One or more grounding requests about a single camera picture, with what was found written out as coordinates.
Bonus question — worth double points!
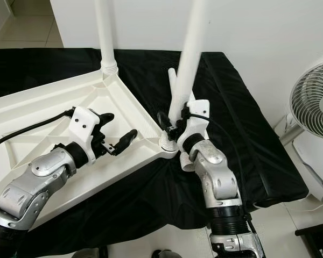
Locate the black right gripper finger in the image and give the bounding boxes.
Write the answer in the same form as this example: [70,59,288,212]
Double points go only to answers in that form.
[158,111,174,135]

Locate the white plastic table top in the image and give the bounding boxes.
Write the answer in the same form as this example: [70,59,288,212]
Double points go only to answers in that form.
[0,69,179,216]

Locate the black tablecloth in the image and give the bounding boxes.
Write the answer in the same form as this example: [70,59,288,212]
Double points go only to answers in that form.
[0,48,310,253]

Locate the grey left robot foot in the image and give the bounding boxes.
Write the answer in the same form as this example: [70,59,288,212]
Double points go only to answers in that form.
[73,248,108,258]

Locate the grey robot foot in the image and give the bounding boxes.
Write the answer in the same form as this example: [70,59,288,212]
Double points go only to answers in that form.
[73,248,108,258]
[151,249,181,258]

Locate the grey right robot foot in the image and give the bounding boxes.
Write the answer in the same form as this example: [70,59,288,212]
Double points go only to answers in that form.
[151,249,181,258]

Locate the white floor fan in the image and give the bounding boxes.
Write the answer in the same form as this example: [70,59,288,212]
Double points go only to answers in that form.
[275,58,323,202]

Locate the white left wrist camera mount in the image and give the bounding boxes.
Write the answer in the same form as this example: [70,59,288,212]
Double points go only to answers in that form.
[69,106,103,164]

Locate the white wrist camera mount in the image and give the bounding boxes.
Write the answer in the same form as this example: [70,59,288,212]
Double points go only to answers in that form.
[69,106,103,164]
[177,99,212,151]

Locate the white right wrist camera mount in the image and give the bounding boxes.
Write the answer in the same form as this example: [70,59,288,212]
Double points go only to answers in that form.
[177,99,212,151]

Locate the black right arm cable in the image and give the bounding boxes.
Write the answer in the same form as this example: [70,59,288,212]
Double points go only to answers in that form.
[188,110,251,221]

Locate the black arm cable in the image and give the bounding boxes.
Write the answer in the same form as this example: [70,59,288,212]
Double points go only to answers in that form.
[188,110,251,221]
[0,106,76,199]

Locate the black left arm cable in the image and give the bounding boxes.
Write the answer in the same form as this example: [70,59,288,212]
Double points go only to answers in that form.
[0,106,76,199]

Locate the black metal furniture frame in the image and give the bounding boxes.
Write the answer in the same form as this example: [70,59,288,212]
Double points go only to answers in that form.
[295,220,323,258]

